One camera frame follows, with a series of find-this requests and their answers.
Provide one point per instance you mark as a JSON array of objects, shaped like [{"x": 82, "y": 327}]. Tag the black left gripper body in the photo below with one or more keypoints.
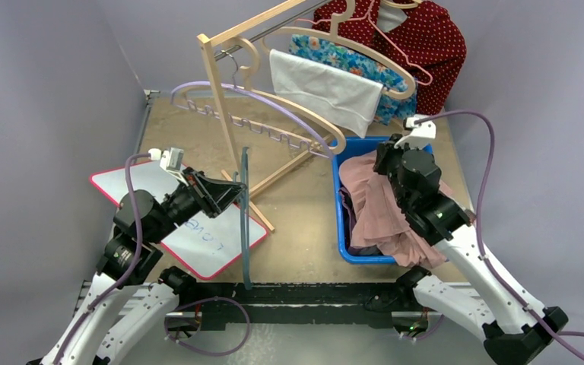
[{"x": 201, "y": 193}]

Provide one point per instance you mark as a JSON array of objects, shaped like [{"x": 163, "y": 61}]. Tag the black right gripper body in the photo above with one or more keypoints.
[{"x": 385, "y": 157}]

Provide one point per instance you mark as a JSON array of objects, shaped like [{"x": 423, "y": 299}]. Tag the cream wooden hanger front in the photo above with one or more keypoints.
[{"x": 325, "y": 139}]

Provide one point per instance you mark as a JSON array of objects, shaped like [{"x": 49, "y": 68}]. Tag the cream wooden hanger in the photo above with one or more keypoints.
[
  {"x": 325, "y": 139},
  {"x": 370, "y": 53}
]

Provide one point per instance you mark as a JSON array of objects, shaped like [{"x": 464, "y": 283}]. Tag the pink pleated skirt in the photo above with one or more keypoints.
[{"x": 379, "y": 226}]

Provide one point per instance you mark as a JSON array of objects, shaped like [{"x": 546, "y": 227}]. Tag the purple pleated skirt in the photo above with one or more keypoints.
[{"x": 348, "y": 215}]

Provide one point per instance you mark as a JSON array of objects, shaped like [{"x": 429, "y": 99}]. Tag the teal hanger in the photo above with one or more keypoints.
[{"x": 245, "y": 221}]

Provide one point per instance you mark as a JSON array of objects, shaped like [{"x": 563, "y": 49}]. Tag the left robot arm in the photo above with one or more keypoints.
[{"x": 96, "y": 334}]

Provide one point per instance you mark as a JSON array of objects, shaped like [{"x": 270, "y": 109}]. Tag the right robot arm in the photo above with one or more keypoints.
[{"x": 513, "y": 326}]

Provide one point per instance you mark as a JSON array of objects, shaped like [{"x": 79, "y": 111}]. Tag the white cloth on hanger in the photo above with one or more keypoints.
[{"x": 344, "y": 99}]

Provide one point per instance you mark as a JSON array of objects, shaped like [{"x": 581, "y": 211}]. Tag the cream wooden hanger rear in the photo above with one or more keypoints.
[{"x": 370, "y": 53}]

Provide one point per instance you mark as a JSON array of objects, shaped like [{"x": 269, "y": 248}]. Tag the blue plastic bin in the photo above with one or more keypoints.
[{"x": 355, "y": 147}]

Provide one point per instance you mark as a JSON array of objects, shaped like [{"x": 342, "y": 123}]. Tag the red-edged whiteboard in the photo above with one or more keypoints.
[{"x": 205, "y": 246}]

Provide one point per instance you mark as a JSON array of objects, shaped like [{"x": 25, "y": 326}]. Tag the blue floral garment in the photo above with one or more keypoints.
[{"x": 328, "y": 53}]

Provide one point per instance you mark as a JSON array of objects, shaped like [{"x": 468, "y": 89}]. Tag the red polka dot dress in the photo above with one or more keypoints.
[{"x": 429, "y": 37}]

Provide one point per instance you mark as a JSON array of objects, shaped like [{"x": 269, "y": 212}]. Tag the metal rack rod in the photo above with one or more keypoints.
[{"x": 228, "y": 52}]

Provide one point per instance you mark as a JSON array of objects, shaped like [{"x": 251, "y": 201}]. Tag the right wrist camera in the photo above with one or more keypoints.
[{"x": 421, "y": 132}]

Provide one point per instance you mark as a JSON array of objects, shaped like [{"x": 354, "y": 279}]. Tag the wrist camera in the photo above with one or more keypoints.
[
  {"x": 170, "y": 160},
  {"x": 421, "y": 132}
]

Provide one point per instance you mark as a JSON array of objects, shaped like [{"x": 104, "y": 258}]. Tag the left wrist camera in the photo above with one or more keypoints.
[{"x": 170, "y": 160}]

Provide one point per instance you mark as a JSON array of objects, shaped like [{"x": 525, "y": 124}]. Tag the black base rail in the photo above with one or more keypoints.
[{"x": 211, "y": 306}]

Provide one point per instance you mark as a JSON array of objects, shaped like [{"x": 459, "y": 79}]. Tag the pink wire hanger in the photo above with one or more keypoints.
[{"x": 366, "y": 17}]

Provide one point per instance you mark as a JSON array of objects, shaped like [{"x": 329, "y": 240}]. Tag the wooden clothes rack frame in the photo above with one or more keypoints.
[{"x": 215, "y": 42}]

